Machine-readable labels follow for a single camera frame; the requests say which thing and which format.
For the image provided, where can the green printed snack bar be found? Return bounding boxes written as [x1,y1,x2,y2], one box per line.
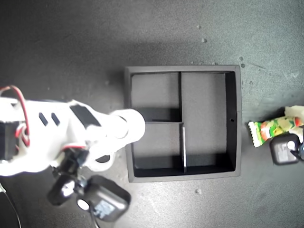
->
[247,115,302,148]

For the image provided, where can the black compartment tray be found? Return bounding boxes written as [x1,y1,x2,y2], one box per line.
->
[124,65,243,183]

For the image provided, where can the red servo wire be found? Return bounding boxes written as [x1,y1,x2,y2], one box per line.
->
[0,85,31,148]

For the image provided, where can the black camera cable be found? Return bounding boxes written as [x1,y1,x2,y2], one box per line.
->
[88,209,101,228]

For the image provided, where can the thin black cable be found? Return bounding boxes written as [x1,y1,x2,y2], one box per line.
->
[0,190,22,228]

